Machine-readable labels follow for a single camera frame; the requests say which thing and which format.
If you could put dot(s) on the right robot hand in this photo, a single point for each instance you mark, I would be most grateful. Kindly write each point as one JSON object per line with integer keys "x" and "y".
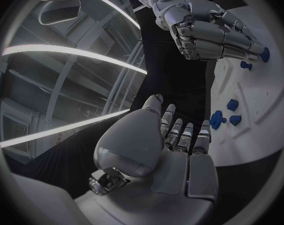
{"x": 210, "y": 35}

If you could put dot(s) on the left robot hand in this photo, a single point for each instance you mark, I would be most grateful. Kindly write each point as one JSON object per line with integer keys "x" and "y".
{"x": 132, "y": 142}

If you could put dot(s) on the white task board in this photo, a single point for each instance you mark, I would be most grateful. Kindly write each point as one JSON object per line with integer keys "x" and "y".
{"x": 261, "y": 97}

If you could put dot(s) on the small blue peg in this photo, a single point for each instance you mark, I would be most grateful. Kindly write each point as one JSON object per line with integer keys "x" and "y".
{"x": 246, "y": 65}

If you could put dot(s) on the small blue cylinder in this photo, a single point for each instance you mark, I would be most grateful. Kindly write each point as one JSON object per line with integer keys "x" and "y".
{"x": 265, "y": 54}

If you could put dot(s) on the blue block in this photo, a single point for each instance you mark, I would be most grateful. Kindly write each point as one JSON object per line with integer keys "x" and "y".
{"x": 235, "y": 120}
{"x": 232, "y": 105}

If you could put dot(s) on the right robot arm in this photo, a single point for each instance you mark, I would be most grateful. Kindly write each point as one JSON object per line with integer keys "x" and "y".
{"x": 163, "y": 9}

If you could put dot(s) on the blue gear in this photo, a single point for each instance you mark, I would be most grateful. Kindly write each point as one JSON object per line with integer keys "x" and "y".
{"x": 217, "y": 120}

